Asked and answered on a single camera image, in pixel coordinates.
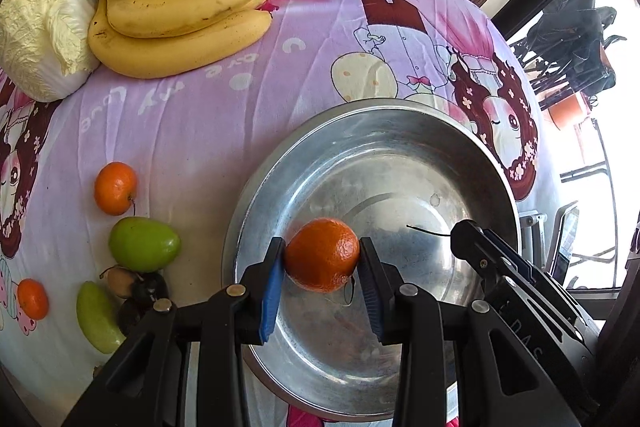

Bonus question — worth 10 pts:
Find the orange tangerine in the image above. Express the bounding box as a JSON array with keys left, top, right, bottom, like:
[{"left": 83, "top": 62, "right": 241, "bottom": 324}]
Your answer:
[
  {"left": 93, "top": 161, "right": 138, "bottom": 216},
  {"left": 16, "top": 279, "right": 49, "bottom": 321},
  {"left": 284, "top": 218, "right": 360, "bottom": 294}
]

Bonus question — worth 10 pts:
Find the green jujube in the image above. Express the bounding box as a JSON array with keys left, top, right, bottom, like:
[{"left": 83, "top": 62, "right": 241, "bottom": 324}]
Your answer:
[
  {"left": 108, "top": 217, "right": 182, "bottom": 273},
  {"left": 76, "top": 281, "right": 125, "bottom": 355}
]

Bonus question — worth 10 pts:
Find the brown longan among fruits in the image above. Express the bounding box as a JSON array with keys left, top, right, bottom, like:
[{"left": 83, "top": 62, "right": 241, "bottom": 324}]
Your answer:
[{"left": 100, "top": 265, "right": 137, "bottom": 299}]

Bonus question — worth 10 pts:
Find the dark cherry with stem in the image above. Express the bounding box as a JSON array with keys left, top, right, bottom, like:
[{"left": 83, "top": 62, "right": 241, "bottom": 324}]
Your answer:
[{"left": 406, "top": 225, "right": 450, "bottom": 237}]

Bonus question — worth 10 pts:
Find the tablet on stand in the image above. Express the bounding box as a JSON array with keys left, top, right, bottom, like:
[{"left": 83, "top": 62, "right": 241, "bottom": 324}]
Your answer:
[{"left": 520, "top": 202, "right": 579, "bottom": 285}]

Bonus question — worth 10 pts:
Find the round steel plate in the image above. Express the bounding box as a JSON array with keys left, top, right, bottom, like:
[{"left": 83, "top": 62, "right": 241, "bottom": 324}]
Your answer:
[{"left": 221, "top": 100, "right": 521, "bottom": 421}]

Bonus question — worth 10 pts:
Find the cartoon print tablecloth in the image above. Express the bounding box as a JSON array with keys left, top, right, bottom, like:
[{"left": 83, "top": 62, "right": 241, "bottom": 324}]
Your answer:
[{"left": 1, "top": 0, "right": 560, "bottom": 426}]

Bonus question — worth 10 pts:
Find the bottom yellow banana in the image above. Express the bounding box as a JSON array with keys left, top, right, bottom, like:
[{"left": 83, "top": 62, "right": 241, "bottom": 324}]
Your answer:
[{"left": 87, "top": 0, "right": 272, "bottom": 79}]

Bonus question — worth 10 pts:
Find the black folding chair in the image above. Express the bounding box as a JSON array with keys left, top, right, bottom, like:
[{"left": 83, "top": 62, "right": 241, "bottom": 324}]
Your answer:
[{"left": 511, "top": 0, "right": 625, "bottom": 110}]

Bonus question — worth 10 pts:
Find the napa cabbage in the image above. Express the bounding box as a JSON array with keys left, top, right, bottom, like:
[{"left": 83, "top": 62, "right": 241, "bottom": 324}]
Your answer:
[{"left": 1, "top": 0, "right": 99, "bottom": 102}]

